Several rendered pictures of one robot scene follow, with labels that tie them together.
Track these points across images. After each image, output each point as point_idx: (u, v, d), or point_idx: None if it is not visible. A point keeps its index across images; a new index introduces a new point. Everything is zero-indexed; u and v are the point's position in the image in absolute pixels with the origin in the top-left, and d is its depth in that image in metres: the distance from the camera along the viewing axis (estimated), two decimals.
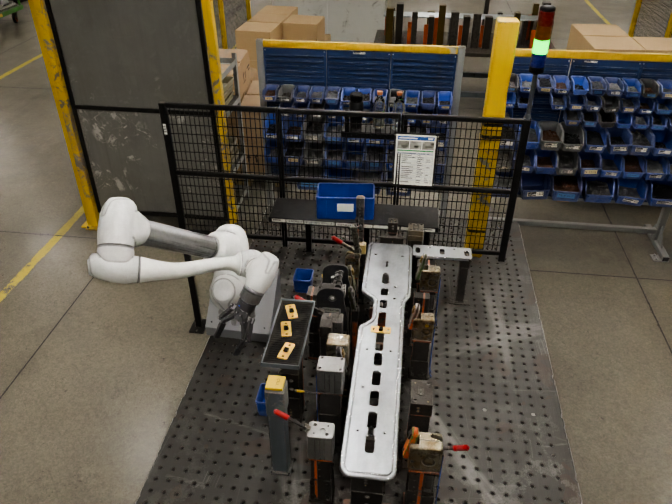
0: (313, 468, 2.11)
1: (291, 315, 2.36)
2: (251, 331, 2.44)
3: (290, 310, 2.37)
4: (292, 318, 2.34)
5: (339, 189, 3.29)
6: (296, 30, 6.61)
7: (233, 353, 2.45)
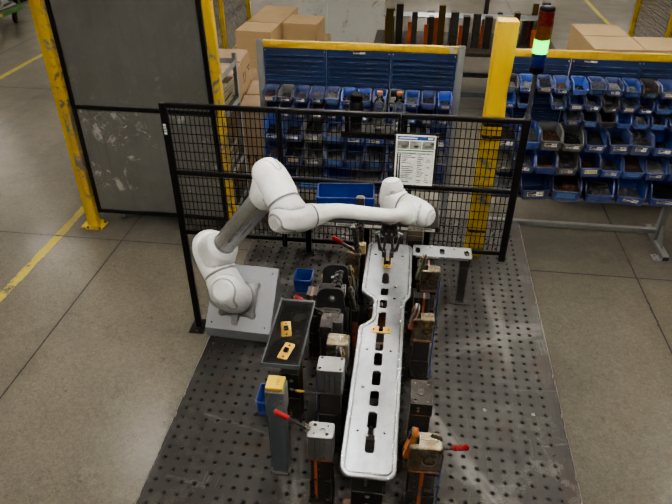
0: (313, 468, 2.11)
1: (386, 265, 2.89)
2: (377, 242, 2.84)
3: (386, 262, 2.89)
4: (385, 268, 2.87)
5: (339, 189, 3.29)
6: (296, 30, 6.61)
7: None
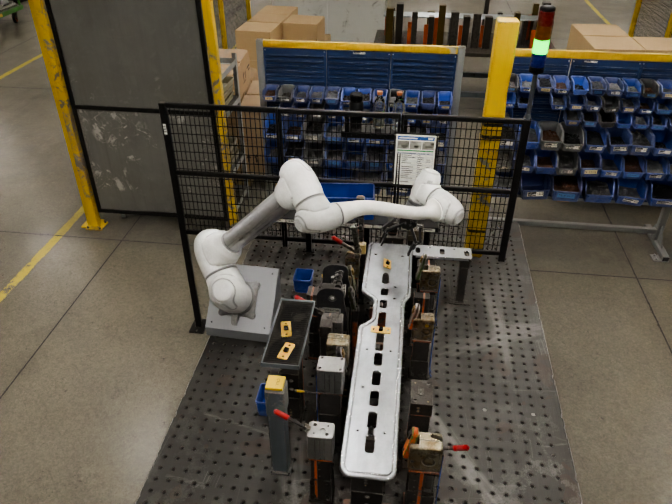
0: (313, 468, 2.11)
1: (386, 265, 2.88)
2: (388, 222, 2.80)
3: (387, 262, 2.89)
4: (386, 267, 2.87)
5: (339, 189, 3.29)
6: (296, 30, 6.61)
7: (381, 241, 2.87)
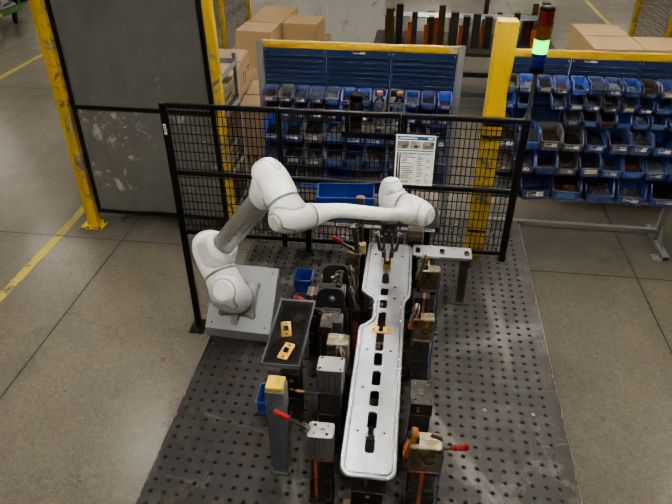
0: (313, 468, 2.11)
1: (386, 266, 2.88)
2: (377, 242, 2.84)
3: (386, 262, 2.89)
4: (386, 268, 2.87)
5: (339, 189, 3.29)
6: (296, 30, 6.61)
7: None
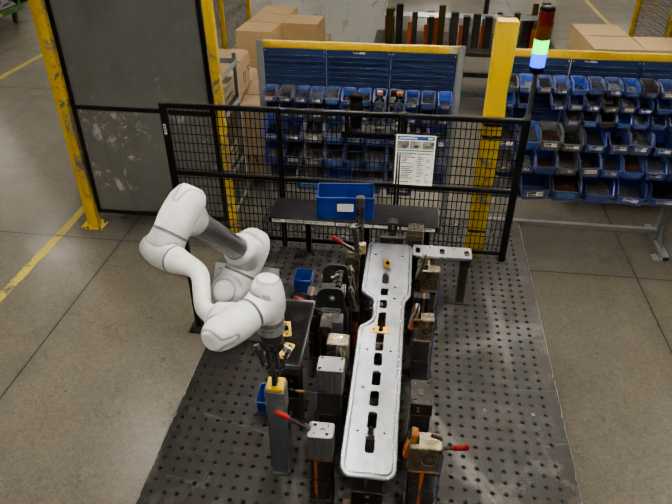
0: (313, 468, 2.11)
1: (386, 265, 2.88)
2: (259, 357, 2.01)
3: (387, 262, 2.89)
4: (386, 267, 2.87)
5: (339, 189, 3.29)
6: (296, 30, 6.61)
7: None
